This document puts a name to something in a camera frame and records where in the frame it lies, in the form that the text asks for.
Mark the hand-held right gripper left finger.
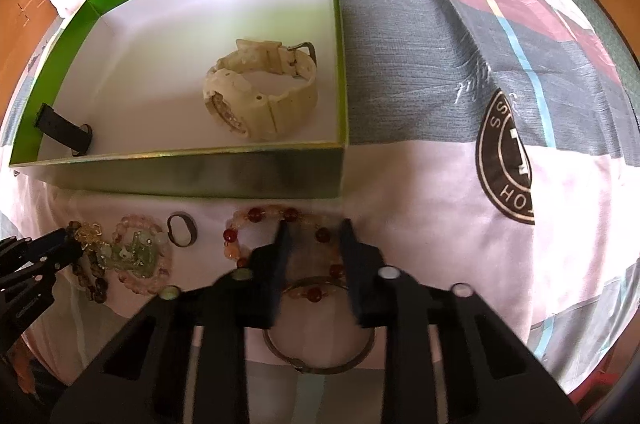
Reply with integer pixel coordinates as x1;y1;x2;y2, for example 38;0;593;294
50;219;293;424

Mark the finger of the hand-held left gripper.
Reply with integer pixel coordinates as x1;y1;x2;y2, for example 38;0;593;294
0;228;85;291
0;271;57;345

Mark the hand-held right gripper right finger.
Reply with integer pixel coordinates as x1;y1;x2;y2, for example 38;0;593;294
337;218;583;424

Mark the red orange bead bracelet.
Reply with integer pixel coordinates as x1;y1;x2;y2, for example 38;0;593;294
223;205;351;300

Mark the brown bead bracelet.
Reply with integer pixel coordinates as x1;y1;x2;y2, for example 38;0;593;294
66;220;112;303

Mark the pink bead bracelet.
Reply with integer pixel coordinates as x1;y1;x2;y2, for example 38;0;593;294
111;214;173;287

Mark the green stone bracelet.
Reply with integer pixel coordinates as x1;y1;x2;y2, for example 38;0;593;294
97;229;163;279

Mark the metal bangle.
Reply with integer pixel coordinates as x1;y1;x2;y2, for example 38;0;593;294
262;277;377;375

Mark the small dark ring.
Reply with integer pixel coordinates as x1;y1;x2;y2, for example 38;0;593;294
166;213;195;248

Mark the green cardboard box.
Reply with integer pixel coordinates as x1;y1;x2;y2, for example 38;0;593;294
9;0;349;200

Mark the patchwork printed bed sheet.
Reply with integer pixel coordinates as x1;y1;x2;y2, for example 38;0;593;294
0;0;640;405

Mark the black wrist watch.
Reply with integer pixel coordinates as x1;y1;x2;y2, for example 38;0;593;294
33;103;93;156

